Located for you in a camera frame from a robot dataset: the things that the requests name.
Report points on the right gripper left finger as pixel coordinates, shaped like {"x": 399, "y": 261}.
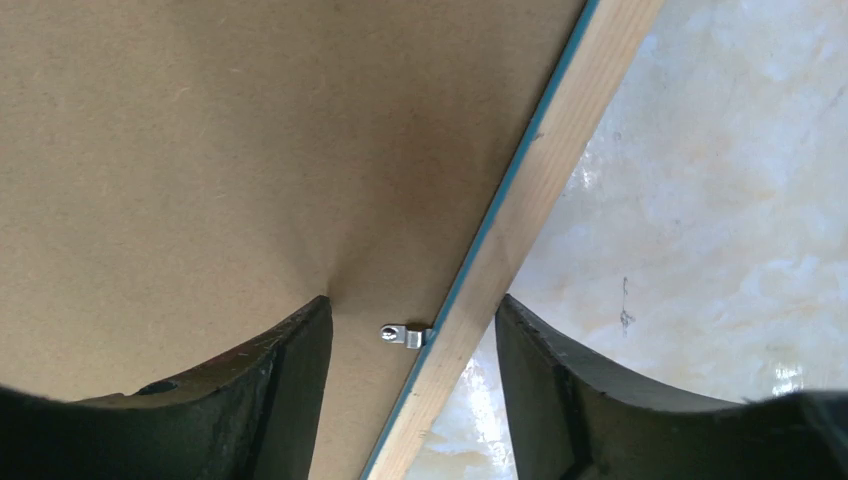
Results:
{"x": 251, "y": 412}

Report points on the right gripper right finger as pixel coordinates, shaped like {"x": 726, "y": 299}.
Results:
{"x": 576, "y": 414}

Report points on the brown backing board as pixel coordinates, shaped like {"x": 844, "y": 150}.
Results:
{"x": 178, "y": 176}

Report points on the wooden picture frame blue edge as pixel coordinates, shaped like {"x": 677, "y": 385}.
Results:
{"x": 595, "y": 58}

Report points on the small metal turn clip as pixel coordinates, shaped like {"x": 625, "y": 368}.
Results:
{"x": 412, "y": 336}

